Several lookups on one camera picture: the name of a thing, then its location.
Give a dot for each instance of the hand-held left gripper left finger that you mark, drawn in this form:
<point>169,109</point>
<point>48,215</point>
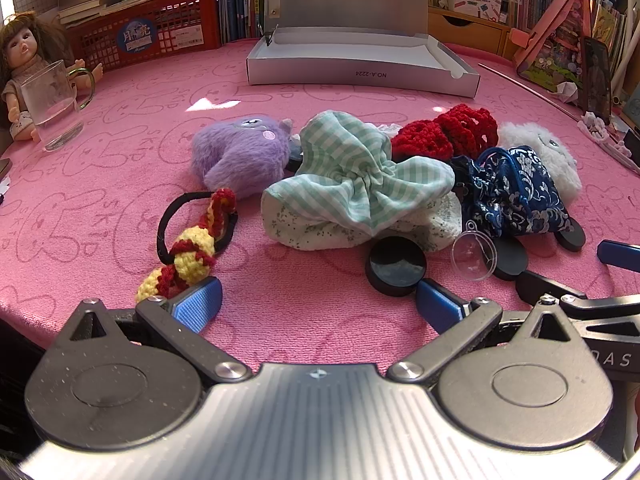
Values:
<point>197,305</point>

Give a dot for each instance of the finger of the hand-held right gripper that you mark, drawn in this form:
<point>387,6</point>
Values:
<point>547,287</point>
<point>620,255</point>

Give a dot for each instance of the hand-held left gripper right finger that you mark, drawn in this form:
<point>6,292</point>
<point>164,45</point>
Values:
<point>440,305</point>

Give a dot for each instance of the small black round disc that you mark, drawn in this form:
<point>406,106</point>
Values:
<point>511,262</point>
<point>571,239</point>

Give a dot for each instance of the large black round disc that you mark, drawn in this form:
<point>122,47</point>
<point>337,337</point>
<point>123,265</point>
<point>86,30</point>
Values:
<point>395,267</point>

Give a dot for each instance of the clear plastic dome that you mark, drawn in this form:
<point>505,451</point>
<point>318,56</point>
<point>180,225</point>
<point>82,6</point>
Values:
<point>472,255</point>

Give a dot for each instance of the white fluffy plush toy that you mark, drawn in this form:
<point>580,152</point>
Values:
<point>545,152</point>

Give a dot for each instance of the white floral scrunchie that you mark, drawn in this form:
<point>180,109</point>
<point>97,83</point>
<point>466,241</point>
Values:
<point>310,232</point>

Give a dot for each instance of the purple plush toy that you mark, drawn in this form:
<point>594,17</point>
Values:
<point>240,155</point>

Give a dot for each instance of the green checked scrunchie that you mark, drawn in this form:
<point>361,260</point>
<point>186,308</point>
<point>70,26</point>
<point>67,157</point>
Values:
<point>350,175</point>

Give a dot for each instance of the red crochet scrunchie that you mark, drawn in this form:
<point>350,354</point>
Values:
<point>440,135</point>

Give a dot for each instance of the white knotted hair bow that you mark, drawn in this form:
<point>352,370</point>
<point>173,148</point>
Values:
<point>389,129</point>

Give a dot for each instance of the silver cardboard box with lid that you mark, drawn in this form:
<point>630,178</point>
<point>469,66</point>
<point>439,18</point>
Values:
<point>350,55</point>

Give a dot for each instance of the crumpled white paper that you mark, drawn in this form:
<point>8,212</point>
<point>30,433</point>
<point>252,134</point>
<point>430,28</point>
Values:
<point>569,92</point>

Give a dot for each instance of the dark standing phone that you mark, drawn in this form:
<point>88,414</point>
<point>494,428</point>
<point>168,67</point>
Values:
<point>596,75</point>

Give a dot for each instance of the thin metal rod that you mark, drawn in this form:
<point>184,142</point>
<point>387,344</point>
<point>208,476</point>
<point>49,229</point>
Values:
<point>530,90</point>

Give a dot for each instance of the pink toy house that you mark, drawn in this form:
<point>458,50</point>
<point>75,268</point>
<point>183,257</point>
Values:
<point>555,45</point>

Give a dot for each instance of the clear glass mug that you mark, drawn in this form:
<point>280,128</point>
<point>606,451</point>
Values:
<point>52,100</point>

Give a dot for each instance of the wooden drawer box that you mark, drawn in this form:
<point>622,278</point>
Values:
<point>465,30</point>

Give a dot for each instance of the black binder clip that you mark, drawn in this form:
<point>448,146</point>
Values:
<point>267,35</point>

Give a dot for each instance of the red plastic basket with label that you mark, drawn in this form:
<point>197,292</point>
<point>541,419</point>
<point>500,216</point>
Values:
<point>175,15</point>

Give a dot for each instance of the brown haired doll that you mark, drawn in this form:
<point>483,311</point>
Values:
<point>22,45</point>

